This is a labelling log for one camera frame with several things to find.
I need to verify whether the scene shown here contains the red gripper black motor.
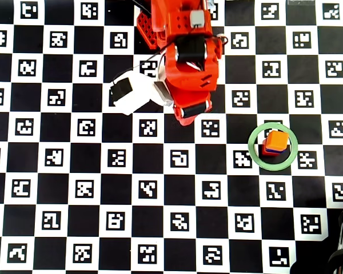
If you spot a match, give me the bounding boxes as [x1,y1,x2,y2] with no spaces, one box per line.
[163,61,220,127]

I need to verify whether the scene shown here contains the red cube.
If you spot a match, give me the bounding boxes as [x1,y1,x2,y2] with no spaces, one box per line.
[261,139,277,157]

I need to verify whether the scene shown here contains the orange cube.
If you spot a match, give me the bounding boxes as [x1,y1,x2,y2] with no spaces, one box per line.
[265,130,290,151]

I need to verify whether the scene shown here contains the blue cube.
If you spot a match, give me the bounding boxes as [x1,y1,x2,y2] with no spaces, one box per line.
[264,146,288,155]

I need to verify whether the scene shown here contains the black white marker checkerboard mat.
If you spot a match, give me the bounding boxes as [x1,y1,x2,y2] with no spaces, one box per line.
[0,0,343,274]

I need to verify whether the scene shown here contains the clear tape strip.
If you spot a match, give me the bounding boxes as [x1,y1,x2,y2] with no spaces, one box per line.
[286,0,314,7]

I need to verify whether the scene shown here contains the thin black camera cable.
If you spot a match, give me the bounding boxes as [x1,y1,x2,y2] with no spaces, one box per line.
[110,42,175,86]

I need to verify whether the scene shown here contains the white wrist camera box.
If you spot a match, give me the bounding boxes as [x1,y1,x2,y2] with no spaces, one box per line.
[108,71,174,116]

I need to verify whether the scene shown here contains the white arm motor wires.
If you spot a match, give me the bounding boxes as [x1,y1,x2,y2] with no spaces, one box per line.
[216,33,229,48]

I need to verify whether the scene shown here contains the green flat ring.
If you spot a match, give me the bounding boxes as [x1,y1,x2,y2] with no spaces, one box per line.
[248,122,299,172]

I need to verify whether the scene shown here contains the black camera stand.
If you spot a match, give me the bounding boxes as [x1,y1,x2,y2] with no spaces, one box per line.
[327,191,343,274]

